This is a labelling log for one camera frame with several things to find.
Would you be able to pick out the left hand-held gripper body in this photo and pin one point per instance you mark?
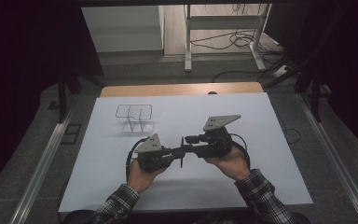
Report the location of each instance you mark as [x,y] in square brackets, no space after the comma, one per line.
[150,157]

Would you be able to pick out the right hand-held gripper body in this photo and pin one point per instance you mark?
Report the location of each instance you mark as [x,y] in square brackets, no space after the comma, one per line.
[217,137]

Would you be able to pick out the clear plastic divided organizer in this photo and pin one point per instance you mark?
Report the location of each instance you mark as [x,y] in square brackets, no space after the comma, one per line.
[134,116]

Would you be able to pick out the person's left hand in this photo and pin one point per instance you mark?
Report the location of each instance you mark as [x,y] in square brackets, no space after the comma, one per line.
[143,179]

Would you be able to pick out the person's right hand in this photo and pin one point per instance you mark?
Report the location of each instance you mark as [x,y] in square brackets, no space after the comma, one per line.
[230,163]

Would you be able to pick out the black floor plate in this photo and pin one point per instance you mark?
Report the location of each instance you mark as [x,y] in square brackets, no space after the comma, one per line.
[71,133]

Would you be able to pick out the white power strip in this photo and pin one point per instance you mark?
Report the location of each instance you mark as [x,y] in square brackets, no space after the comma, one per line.
[281,71]

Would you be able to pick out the black metal stand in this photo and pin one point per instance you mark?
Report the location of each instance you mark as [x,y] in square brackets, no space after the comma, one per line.
[62,99]
[315,96]

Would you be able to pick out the white board panel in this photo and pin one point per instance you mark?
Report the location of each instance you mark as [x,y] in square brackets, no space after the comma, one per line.
[121,29]

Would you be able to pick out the aluminium rail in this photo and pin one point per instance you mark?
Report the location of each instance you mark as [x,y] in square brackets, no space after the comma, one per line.
[338,174]
[40,174]

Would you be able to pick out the white metal desk frame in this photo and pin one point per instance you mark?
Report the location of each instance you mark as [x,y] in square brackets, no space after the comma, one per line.
[223,22]

